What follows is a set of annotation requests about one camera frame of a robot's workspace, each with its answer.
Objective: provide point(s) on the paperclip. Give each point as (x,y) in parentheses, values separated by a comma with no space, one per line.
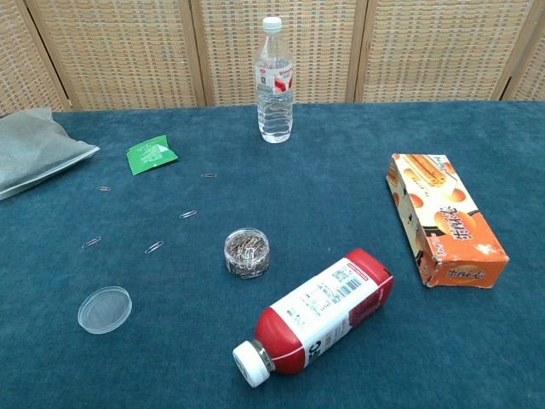
(188,214)
(208,175)
(91,242)
(153,247)
(104,188)

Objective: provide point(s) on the clear jar of paperclips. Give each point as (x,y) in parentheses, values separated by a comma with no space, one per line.
(246,254)

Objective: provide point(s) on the clear plastic water bottle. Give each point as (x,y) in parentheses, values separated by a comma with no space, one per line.
(275,111)

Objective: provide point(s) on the red white drink bottle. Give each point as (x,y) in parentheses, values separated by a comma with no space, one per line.
(323,311)

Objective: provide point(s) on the green foil packet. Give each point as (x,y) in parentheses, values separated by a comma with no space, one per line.
(150,155)

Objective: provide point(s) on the woven folding screen panel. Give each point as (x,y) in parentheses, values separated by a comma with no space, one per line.
(315,42)
(532,72)
(119,51)
(434,47)
(17,64)

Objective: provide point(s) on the orange biscuit carton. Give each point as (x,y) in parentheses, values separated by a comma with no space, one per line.
(451,221)

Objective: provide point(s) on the clear round plastic lid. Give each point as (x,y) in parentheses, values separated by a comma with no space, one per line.
(104,309)

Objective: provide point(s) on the grey plastic bag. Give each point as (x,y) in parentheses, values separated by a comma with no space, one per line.
(30,149)

